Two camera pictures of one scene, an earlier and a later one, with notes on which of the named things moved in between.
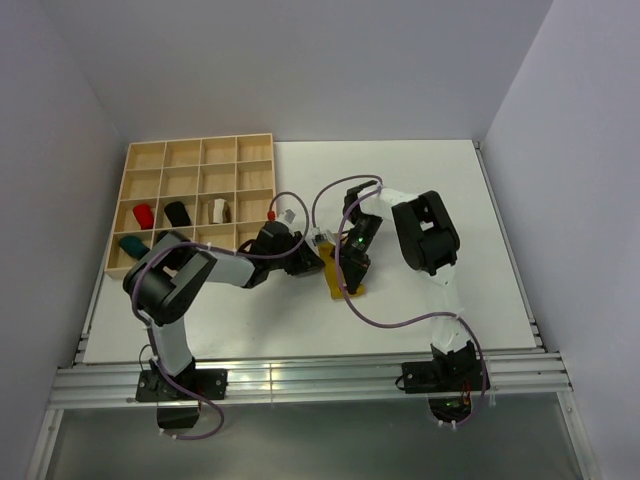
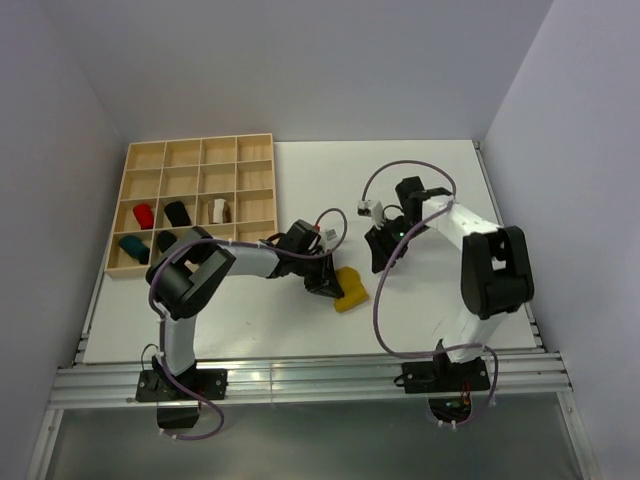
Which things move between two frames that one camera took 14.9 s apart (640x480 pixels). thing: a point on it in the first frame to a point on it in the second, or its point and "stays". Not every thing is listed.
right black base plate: [425, 377] stays
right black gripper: [353, 266] to [380, 246]
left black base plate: [212, 384] stays
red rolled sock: [144, 215] stays
